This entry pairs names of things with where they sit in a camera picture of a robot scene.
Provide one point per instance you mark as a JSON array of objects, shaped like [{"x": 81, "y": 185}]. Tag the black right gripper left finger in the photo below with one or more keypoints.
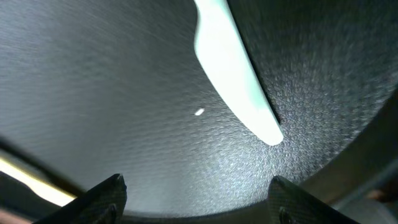
[{"x": 103, "y": 204}]

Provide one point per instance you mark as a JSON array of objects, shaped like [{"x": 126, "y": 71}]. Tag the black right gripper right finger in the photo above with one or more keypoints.
[{"x": 289, "y": 204}]

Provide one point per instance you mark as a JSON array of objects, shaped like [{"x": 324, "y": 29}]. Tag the yellow plastic knife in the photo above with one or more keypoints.
[{"x": 41, "y": 188}]

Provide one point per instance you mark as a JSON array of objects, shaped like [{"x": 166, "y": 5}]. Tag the mint green plastic knife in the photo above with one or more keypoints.
[{"x": 221, "y": 53}]

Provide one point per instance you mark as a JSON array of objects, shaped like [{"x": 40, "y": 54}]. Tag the round black tray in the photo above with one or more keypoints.
[{"x": 94, "y": 88}]

